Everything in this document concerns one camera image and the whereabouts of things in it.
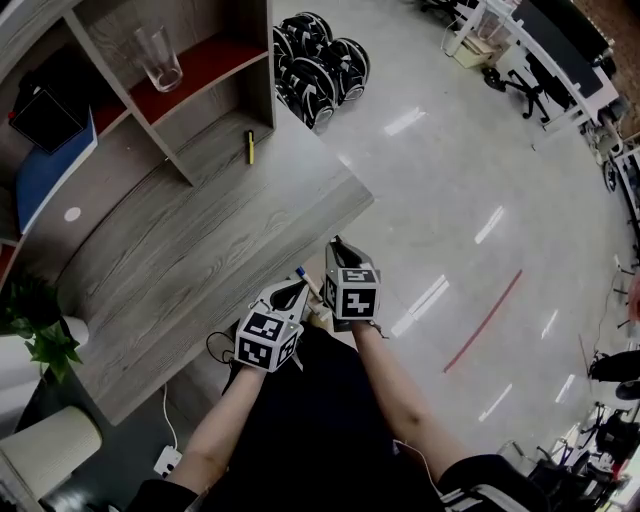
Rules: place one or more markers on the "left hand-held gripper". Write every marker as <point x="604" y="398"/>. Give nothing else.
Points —
<point x="265" y="342"/>

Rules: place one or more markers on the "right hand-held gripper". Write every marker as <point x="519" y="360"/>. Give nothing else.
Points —
<point x="355" y="297"/>

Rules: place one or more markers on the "blue-capped marker pen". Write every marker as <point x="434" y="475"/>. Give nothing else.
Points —
<point x="301" y="272"/>

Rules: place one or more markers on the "wooden drawer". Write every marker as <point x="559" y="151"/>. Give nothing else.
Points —
<point x="317" y="312"/>

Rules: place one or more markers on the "yellow highlighter pen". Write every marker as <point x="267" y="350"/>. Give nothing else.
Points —
<point x="250" y="147"/>

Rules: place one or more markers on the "person's left forearm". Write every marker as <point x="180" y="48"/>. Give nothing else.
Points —
<point x="220" y="430"/>

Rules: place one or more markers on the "person's right forearm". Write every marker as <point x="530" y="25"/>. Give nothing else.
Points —
<point x="410" y="400"/>

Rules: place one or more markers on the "grey wooden desk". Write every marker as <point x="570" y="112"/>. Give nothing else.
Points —
<point x="200" y="260"/>

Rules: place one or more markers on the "black office chair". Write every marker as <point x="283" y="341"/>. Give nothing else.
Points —
<point x="545" y="85"/>

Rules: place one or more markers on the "long white office desk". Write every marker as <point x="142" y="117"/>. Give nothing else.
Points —
<point x="595" y="100"/>

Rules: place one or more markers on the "person's black clothing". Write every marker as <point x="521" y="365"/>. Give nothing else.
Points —
<point x="320" y="425"/>

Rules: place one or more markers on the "red floor tape strip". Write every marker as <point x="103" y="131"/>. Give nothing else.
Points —
<point x="482" y="320"/>

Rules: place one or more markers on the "white power strip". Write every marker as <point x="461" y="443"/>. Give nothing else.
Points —
<point x="167" y="460"/>

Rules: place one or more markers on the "green potted plant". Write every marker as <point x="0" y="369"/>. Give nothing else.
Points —
<point x="45" y="345"/>

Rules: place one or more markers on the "cream storage crate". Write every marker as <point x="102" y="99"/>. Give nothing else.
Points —
<point x="477" y="52"/>

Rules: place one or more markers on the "blue book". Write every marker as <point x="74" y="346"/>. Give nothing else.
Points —
<point x="50" y="185"/>

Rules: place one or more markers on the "clear drinking glass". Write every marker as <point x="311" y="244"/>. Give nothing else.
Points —
<point x="160" y="65"/>

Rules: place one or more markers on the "white wheeled device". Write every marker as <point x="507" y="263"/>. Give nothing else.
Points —
<point x="622" y="167"/>

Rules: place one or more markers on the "black floor device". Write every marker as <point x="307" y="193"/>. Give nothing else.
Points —
<point x="617" y="365"/>

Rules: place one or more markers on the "black square box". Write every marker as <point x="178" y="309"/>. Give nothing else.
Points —
<point x="50" y="120"/>

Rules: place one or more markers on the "black metal-frame chair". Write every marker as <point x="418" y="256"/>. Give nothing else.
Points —
<point x="565" y="480"/>

